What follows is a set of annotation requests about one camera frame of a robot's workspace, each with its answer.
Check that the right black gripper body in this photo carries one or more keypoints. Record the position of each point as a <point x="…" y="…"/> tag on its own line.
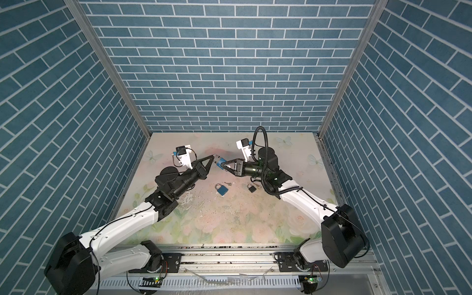
<point x="240" y="173"/>

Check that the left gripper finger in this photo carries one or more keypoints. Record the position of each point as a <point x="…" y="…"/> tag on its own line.
<point x="206" y="171"/>
<point x="207" y="161"/>

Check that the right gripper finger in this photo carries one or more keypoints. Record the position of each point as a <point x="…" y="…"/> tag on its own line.
<point x="231" y="163"/>
<point x="230" y="170"/>

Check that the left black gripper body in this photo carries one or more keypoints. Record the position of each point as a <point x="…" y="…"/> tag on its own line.
<point x="198" y="171"/>

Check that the black padlock with keys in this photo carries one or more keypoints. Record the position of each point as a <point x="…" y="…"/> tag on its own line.
<point x="253" y="187"/>

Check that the blue padlock with key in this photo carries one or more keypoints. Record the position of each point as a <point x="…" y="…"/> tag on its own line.
<point x="219" y="161"/>

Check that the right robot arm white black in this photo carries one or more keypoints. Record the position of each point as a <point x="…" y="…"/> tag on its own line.
<point x="342" y="236"/>

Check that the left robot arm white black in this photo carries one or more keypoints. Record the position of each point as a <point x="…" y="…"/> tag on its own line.
<point x="77" y="262"/>

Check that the floral table mat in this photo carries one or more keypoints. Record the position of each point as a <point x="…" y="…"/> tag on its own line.
<point x="240" y="217"/>

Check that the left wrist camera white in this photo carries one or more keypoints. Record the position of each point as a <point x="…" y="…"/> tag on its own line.
<point x="182" y="157"/>

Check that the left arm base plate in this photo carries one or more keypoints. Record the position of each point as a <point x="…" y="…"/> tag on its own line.
<point x="166" y="263"/>

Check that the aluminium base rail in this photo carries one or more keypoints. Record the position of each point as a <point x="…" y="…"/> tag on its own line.
<point x="240" y="268"/>

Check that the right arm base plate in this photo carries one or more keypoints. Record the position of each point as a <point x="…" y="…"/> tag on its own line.
<point x="294" y="262"/>

